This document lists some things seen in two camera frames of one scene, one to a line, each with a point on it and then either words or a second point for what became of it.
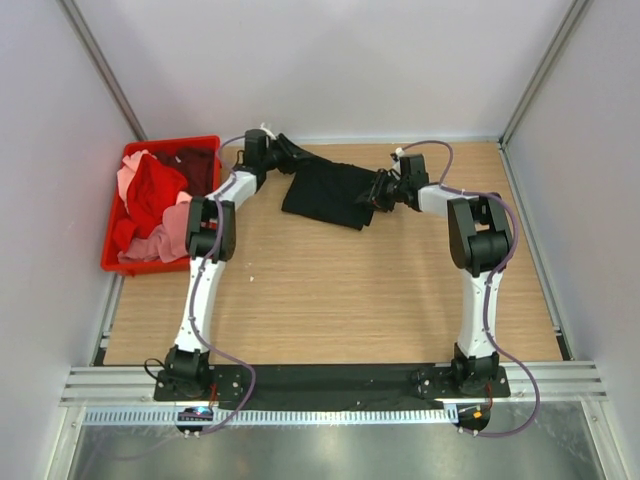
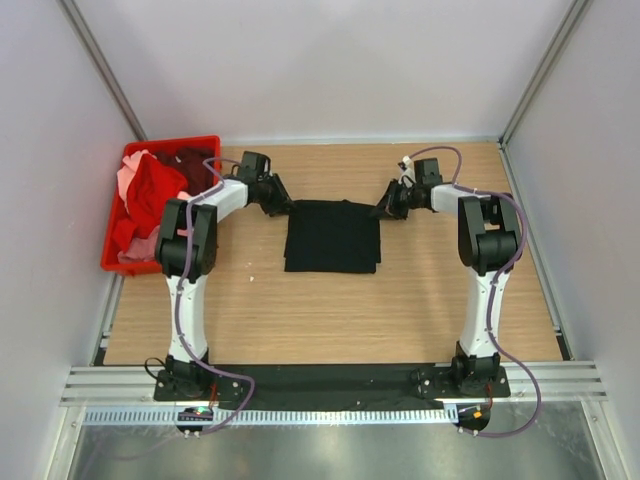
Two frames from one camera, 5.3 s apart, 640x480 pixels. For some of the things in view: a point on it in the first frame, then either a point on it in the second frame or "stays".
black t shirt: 330,191 to 332,236
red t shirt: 151,184 stays
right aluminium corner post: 574,14 stays
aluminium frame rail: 134,386 stays
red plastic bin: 110,259 stays
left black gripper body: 281,156 to 273,198
